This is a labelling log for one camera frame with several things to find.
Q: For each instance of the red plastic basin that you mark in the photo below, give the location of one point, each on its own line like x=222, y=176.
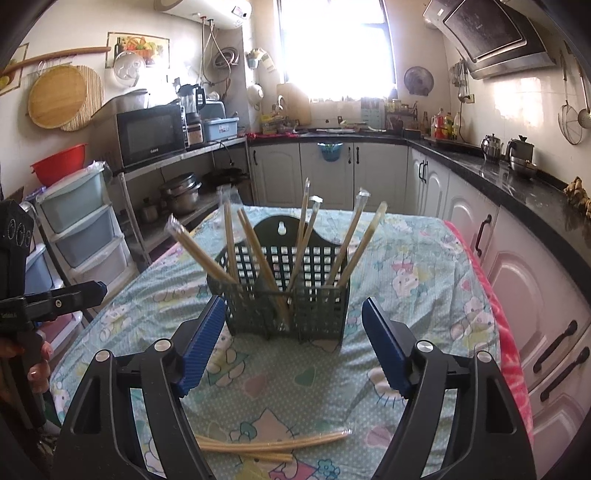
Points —
x=60, y=164

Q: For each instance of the pink blanket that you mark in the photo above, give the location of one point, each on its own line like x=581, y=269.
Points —
x=503, y=332

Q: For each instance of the black range hood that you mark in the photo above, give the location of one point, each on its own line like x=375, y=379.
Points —
x=489, y=37

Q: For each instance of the white water heater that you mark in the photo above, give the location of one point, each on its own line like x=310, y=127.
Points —
x=207, y=9

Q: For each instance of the round wall vent fan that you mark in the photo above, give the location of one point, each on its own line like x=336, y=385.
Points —
x=419, y=81

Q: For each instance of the round bamboo tray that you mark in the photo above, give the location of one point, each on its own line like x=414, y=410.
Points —
x=55, y=97

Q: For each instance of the steel kettle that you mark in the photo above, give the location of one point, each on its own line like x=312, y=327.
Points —
x=521, y=154

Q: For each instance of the black kitchen countertop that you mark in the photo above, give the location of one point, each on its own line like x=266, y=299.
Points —
x=508, y=175

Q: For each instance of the black wok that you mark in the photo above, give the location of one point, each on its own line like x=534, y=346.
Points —
x=224, y=175

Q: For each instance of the cartoon printed tablecloth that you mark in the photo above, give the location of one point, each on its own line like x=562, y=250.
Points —
x=406, y=286

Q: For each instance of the round bamboo mat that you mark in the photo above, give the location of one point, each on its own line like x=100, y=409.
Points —
x=92, y=101

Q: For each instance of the wooden chopsticks pair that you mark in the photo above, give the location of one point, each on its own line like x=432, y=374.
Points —
x=369, y=235
x=229, y=240
x=313, y=221
x=277, y=444
x=203, y=258
x=302, y=230
x=353, y=230

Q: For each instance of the small metal teapot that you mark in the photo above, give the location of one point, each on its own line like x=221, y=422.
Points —
x=491, y=147

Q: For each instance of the wooden cutting board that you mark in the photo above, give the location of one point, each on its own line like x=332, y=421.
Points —
x=293, y=104

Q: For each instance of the white round plastic cover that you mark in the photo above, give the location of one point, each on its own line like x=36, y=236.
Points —
x=129, y=68

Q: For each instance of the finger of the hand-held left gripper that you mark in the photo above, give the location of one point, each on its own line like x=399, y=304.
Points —
x=69, y=297

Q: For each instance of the white kitchen cabinets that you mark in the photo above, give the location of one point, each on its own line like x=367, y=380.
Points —
x=517, y=277

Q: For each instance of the black microwave oven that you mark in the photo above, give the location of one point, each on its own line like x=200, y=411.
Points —
x=150, y=134

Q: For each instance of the group of condiment bottles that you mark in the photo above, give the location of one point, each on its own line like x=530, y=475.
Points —
x=445, y=124

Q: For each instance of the metal kitchen shelf rack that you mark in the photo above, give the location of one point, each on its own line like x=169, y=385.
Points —
x=198, y=157

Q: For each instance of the plastic storage drawer unit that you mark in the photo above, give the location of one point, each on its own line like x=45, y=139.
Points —
x=83, y=221

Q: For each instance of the black blender jug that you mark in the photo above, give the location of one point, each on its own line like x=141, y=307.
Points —
x=191, y=106

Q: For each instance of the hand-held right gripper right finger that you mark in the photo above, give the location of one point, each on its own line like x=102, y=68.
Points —
x=385, y=350

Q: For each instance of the chopstick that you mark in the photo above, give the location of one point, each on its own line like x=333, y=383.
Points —
x=261, y=267

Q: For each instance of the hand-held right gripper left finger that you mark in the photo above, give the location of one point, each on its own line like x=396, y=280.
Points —
x=203, y=350

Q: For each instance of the person's left hand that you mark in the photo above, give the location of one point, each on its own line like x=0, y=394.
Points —
x=41, y=369

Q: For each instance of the long wooden rolling pin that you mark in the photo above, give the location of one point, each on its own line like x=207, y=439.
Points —
x=55, y=57

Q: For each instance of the teal hanging basket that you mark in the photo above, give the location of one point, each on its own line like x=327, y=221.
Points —
x=330, y=152

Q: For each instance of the blue plastic box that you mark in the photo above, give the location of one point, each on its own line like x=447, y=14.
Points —
x=220, y=129

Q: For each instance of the green plastic utensil basket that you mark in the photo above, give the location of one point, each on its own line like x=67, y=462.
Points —
x=318, y=286

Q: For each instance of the stacked metal pots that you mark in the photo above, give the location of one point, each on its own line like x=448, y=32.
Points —
x=180, y=191

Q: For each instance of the bright window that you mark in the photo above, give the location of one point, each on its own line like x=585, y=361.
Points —
x=337, y=46

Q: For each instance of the fruit wall picture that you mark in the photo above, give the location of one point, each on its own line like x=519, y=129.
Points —
x=138, y=44

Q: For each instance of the metal ladle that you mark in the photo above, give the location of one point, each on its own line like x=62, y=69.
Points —
x=585, y=115

